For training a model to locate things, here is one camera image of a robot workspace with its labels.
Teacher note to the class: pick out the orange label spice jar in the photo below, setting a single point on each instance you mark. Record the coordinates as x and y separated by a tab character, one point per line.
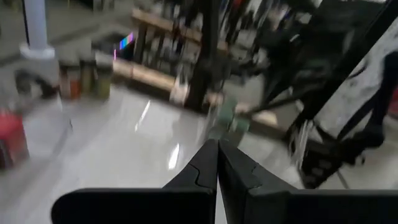
75	90

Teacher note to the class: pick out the white pole stand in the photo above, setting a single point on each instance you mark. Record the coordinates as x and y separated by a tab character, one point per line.
35	25

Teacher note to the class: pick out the green lid spice jar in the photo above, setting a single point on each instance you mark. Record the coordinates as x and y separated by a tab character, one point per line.
104	85
88	79
228	116

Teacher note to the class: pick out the red lid paprika tin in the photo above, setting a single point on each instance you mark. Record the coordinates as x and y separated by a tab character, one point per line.
11	137

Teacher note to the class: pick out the clear plastic bin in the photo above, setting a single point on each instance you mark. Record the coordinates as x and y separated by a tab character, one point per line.
40	130
102	59

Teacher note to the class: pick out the computer tower with lights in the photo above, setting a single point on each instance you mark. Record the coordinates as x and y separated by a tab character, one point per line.
126	42

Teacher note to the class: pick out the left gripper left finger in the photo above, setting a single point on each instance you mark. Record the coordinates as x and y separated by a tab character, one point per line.
140	208

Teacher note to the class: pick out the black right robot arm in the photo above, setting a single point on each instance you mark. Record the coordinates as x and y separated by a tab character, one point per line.
205	62

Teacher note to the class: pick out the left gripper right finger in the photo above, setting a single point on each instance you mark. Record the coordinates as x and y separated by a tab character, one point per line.
295	208

